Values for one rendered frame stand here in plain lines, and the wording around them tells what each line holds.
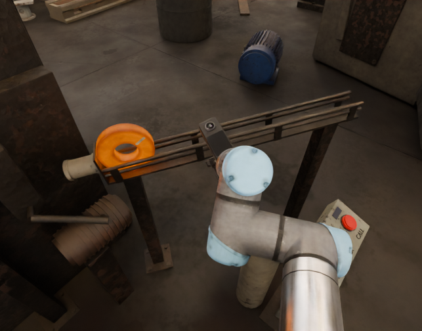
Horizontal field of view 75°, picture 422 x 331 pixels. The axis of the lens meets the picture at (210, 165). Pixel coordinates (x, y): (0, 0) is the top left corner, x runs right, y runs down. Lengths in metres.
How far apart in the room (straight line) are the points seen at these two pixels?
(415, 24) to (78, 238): 2.35
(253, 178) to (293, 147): 1.48
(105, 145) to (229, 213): 0.44
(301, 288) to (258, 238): 0.09
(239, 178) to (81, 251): 0.61
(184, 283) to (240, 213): 0.91
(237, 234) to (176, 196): 1.13
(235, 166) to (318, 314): 0.21
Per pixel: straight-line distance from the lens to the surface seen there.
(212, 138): 0.60
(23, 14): 4.38
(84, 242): 0.90
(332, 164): 1.86
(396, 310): 1.49
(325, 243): 0.45
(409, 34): 2.50
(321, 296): 0.39
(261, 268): 0.91
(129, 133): 0.75
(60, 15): 4.09
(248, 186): 0.41
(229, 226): 0.44
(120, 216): 0.91
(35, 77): 0.88
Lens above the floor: 1.24
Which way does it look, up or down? 47 degrees down
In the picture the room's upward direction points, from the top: straight up
